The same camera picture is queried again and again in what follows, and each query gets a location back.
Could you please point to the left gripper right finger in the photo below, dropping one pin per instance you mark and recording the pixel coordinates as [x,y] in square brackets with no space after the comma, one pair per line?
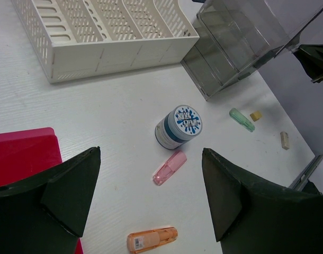
[253,215]

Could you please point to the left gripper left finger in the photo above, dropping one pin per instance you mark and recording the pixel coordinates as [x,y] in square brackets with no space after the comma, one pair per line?
[47,212]

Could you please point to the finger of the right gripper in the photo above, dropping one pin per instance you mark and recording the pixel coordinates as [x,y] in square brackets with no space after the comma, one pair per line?
[311,59]

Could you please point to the clear acrylic storage box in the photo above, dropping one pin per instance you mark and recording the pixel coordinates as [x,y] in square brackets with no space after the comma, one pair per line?
[236,38]

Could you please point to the pink correction tape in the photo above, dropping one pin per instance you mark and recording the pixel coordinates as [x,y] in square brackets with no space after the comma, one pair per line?
[170,167]

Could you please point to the green correction tape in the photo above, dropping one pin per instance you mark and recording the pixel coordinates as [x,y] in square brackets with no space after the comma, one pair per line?
[241,119]

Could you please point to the orange correction tape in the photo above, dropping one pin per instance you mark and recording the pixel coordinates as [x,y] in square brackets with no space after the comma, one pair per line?
[146,240]

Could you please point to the blue lidded jar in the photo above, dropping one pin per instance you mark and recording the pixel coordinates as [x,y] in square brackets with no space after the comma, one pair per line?
[178,127]

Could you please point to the red notebook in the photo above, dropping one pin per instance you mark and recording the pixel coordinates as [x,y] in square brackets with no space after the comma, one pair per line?
[26,153]

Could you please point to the yellow eraser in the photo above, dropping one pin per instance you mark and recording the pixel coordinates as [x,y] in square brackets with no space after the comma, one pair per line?
[255,116]

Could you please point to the white eraser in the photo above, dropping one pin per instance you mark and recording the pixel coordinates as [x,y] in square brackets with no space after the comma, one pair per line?
[284,140]

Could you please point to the white file organizer rack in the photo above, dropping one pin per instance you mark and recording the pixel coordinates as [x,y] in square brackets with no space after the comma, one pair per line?
[81,39]

